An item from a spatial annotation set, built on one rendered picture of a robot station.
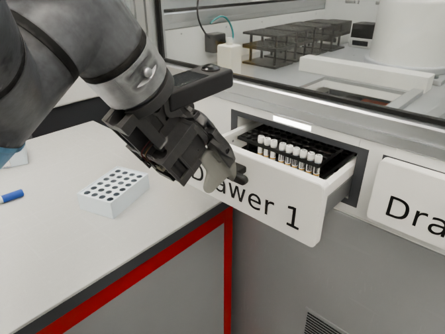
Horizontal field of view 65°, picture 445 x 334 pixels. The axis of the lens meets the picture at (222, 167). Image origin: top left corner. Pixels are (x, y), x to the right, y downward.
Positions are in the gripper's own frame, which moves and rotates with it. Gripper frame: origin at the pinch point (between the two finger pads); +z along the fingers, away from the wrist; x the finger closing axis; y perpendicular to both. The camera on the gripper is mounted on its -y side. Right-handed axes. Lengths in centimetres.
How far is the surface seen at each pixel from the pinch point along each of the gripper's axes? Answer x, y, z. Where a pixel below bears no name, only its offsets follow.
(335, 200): 12.9, -6.9, 13.2
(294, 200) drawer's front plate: 10.4, -1.5, 5.3
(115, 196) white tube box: -22.9, 12.1, 7.0
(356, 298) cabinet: 18.5, 2.0, 35.6
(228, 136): -11.4, -10.0, 10.6
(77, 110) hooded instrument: -82, -5, 22
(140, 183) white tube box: -24.1, 6.9, 11.4
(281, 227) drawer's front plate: 8.6, 1.9, 10.1
